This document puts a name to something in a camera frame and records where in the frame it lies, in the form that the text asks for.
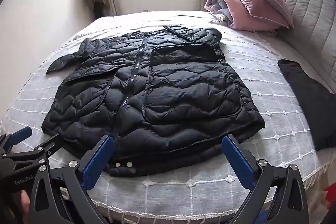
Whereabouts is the black puffer jacket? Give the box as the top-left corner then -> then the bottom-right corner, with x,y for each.
42,25 -> 265,177

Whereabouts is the person's left hand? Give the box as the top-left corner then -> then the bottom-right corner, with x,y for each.
20,190 -> 31,215

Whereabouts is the grey padded headboard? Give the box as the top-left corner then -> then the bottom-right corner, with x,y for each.
259,0 -> 336,89

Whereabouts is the red object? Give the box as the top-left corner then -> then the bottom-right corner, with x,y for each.
323,185 -> 336,210

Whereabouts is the pink velvet pillow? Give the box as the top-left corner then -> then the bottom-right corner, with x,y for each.
221,0 -> 290,31

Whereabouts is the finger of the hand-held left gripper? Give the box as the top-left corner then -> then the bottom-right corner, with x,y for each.
0,126 -> 33,154
5,133 -> 61,165

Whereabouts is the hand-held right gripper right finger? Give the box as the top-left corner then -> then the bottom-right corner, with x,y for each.
221,134 -> 310,224

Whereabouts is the black cloth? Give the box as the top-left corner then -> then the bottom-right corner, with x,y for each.
277,59 -> 336,151

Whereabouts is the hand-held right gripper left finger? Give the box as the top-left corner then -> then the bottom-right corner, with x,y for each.
28,135 -> 116,224

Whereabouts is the bed with grey grid bedspread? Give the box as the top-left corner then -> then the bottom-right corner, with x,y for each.
0,10 -> 336,224

